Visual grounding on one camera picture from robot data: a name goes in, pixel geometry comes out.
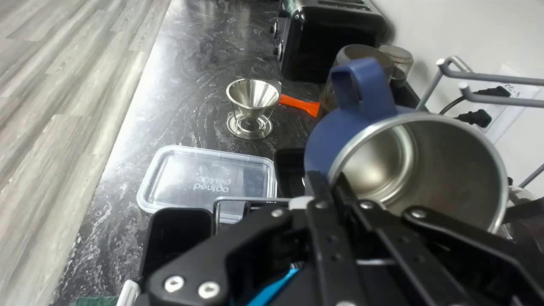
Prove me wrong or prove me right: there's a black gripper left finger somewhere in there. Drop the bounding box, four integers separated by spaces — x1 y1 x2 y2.
145 172 364 306

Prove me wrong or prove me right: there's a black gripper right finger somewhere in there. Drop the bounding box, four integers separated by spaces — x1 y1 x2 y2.
334 184 544 306

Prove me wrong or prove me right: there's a blue steel-lined cup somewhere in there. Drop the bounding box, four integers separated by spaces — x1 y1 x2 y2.
303 56 512 236

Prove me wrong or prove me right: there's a clear plastic container lid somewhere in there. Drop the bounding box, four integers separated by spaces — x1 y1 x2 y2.
135 143 279 218

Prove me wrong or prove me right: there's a yellow green sponge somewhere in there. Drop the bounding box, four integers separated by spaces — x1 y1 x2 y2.
75 298 118 306

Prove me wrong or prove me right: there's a black power plug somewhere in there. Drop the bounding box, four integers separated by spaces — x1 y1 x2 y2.
471 83 514 100
454 107 493 129

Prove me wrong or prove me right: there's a steel cone dripper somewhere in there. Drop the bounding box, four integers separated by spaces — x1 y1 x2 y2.
225 77 283 141

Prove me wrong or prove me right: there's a black toaster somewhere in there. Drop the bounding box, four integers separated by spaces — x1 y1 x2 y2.
271 0 395 85

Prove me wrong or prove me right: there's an orange handled tool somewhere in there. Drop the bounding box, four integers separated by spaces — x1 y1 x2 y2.
277 92 323 121

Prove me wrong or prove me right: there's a metal wire wall rack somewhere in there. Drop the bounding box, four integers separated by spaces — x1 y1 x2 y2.
417 55 544 111

